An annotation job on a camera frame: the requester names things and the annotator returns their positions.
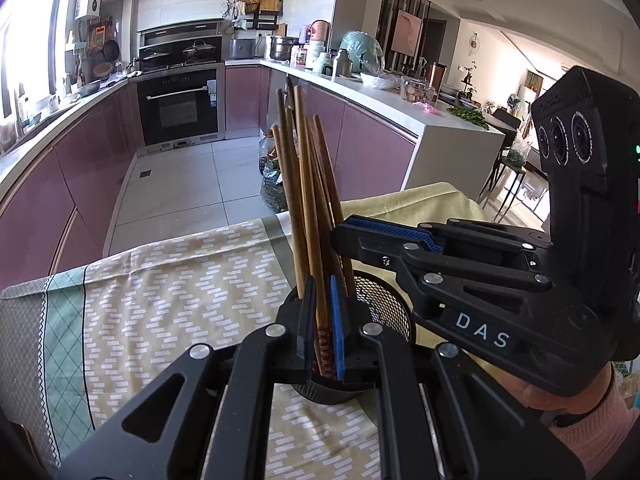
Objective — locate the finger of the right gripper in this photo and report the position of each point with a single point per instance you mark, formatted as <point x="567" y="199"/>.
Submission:
<point x="370" y="249"/>
<point x="394" y="229"/>

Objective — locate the pink kettle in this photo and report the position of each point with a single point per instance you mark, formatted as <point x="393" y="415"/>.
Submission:
<point x="319" y="31"/>

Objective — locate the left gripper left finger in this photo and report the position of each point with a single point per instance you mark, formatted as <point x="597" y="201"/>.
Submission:
<point x="208" y="414"/>

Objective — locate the right hand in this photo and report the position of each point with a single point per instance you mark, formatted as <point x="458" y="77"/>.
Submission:
<point x="534" y="397"/>

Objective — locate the steel pot on counter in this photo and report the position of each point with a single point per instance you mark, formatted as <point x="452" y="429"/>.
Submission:
<point x="280" y="47"/>

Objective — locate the black mesh utensil cup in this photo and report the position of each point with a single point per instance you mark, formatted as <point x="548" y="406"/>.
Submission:
<point x="377" y="310"/>

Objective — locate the green vegetables on counter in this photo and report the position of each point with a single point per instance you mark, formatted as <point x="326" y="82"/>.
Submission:
<point x="474" y="117"/>

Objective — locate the plastic bag of vegetables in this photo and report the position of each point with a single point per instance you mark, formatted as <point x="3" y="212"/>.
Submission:
<point x="272" y="189"/>

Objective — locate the patterned tablecloth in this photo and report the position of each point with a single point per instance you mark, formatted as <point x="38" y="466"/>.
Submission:
<point x="78" y="345"/>

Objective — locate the pink sleeve forearm right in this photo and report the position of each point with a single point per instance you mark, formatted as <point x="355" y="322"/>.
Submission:
<point x="606" y="440"/>

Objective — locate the black built-in oven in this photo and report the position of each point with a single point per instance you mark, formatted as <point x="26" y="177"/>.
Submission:
<point x="181" y="108"/>

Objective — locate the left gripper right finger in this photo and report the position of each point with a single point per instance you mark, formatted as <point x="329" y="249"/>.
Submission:
<point x="441" y="416"/>

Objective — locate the wall spice rack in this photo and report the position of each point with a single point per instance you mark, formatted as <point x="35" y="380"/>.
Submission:
<point x="253" y="14"/>

